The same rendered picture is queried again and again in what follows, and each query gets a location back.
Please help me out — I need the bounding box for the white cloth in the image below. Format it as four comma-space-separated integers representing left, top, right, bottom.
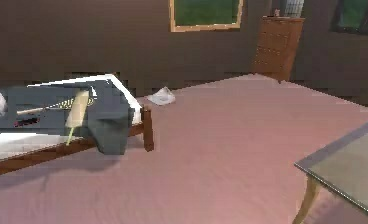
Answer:
146, 86, 177, 106

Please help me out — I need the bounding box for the wooden bed with white mattress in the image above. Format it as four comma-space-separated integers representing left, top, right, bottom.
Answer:
0, 73, 155, 178

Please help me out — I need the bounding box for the dark grey blanket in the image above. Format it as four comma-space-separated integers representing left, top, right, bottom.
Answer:
0, 79, 136, 156

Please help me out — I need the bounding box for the light wood framed window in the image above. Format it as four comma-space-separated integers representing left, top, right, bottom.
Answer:
168, 0, 245, 33

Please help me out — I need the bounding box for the wooden baseball bat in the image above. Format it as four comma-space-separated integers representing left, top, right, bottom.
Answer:
64, 89, 91, 147

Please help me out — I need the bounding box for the brown wooden chest of drawers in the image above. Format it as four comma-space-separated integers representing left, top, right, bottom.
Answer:
251, 15, 306, 84

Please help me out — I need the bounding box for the grey mesh bin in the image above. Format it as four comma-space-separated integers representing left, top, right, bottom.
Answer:
282, 0, 306, 19

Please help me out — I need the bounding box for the black and red flat object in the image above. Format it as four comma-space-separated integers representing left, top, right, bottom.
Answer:
13, 115, 40, 128

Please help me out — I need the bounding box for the glass top wooden table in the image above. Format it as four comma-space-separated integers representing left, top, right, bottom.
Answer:
291, 119, 368, 224

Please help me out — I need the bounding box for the dark framed window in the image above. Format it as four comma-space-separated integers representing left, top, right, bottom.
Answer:
331, 0, 368, 36

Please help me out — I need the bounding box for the tennis racket with yellow strings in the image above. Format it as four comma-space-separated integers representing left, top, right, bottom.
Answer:
16, 96, 96, 116

